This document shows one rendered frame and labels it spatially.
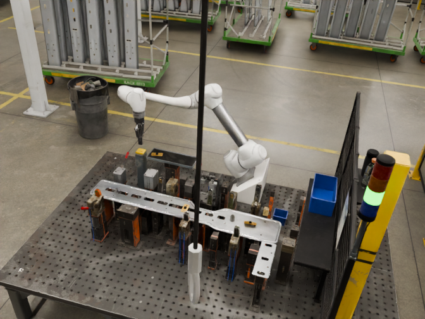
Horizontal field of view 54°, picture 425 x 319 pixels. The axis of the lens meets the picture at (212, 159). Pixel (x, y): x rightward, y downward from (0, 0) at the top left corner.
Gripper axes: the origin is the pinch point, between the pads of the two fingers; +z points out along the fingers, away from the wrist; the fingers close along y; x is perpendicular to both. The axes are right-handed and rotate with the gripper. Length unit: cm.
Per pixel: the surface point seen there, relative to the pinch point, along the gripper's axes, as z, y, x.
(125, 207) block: 22, 51, 12
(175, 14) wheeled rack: 89, -661, -235
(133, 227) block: 35, 54, 20
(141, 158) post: 13.4, 3.8, 2.6
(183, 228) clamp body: 22, 55, 57
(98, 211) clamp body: 28, 55, -6
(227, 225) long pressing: 25, 39, 82
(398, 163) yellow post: -74, 86, 159
